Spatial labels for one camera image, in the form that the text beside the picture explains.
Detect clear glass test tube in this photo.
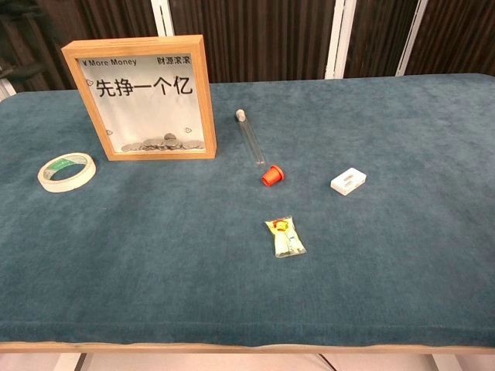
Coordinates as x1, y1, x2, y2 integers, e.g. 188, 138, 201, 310
235, 108, 267, 166

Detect red plastic cap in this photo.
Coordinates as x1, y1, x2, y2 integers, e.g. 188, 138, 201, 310
261, 165, 285, 188

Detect small white box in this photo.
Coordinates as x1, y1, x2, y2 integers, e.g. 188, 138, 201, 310
329, 168, 367, 197

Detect pile of silver coins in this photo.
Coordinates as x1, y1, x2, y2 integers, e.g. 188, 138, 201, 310
121, 133, 206, 153

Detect blue felt table cover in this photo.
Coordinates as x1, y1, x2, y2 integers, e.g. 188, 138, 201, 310
0, 73, 495, 347

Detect wooden frame coin bank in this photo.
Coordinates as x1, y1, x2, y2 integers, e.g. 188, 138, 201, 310
60, 34, 217, 162

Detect white partition post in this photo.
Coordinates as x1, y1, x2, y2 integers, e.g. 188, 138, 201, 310
150, 0, 175, 38
0, 77, 17, 102
324, 0, 357, 80
394, 0, 429, 77

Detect yellow snack packet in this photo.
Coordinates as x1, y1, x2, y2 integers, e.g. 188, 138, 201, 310
264, 216, 308, 259

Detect white tape roll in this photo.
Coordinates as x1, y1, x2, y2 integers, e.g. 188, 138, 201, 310
36, 152, 97, 194

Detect wooden table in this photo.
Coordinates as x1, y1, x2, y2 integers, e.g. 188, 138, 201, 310
0, 341, 495, 355

